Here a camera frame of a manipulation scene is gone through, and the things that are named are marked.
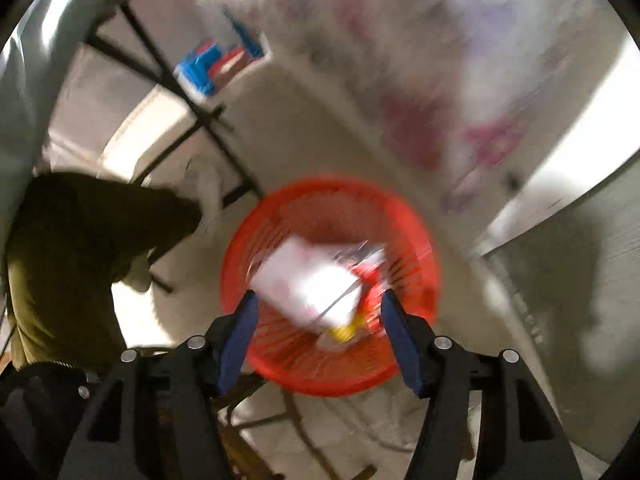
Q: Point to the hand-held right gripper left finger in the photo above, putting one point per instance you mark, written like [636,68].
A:
[239,342]

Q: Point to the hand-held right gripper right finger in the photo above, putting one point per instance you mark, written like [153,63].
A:
[402,342]

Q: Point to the blue red box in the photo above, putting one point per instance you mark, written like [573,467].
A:
[205,67]

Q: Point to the red white wrapper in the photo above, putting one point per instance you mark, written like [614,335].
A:
[367,260]

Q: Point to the person in olive shirt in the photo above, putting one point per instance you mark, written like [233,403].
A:
[70,250]

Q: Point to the red plastic basket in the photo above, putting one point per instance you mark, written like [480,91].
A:
[280,360]

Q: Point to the black folding table frame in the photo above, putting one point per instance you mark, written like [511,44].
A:
[155,62]

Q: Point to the white plastic packet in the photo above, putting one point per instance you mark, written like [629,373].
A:
[305,280]

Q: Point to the small yellow ribbed piece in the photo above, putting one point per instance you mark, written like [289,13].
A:
[345,332]

